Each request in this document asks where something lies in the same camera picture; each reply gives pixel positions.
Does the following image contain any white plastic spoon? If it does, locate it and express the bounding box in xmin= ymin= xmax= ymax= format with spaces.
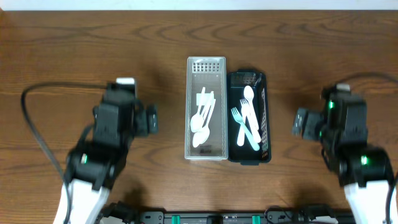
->
xmin=192 ymin=102 xmax=214 ymax=149
xmin=197 ymin=98 xmax=217 ymax=145
xmin=198 ymin=98 xmax=212 ymax=130
xmin=190 ymin=87 xmax=205 ymax=133

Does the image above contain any white plastic fork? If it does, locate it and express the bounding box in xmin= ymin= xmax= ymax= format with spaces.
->
xmin=240 ymin=99 xmax=261 ymax=143
xmin=231 ymin=107 xmax=260 ymax=151
xmin=236 ymin=112 xmax=247 ymax=146

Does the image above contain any white plastic utensil pinkish handle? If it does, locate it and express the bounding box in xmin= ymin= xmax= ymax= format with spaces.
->
xmin=244 ymin=85 xmax=259 ymax=130

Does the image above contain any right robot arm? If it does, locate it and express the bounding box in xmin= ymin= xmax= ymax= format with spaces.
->
xmin=292 ymin=105 xmax=397 ymax=223

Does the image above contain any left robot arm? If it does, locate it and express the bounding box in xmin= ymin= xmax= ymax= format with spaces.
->
xmin=54 ymin=100 xmax=159 ymax=223

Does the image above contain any white label in basket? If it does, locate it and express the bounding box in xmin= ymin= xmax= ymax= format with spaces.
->
xmin=196 ymin=93 xmax=214 ymax=106

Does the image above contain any black plastic basket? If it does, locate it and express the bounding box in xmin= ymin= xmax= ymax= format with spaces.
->
xmin=227 ymin=69 xmax=272 ymax=166

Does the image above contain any clear plastic basket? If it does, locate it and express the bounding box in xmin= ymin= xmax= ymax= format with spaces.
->
xmin=185 ymin=57 xmax=228 ymax=161

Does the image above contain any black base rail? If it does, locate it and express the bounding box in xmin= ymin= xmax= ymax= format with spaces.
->
xmin=95 ymin=202 xmax=356 ymax=224

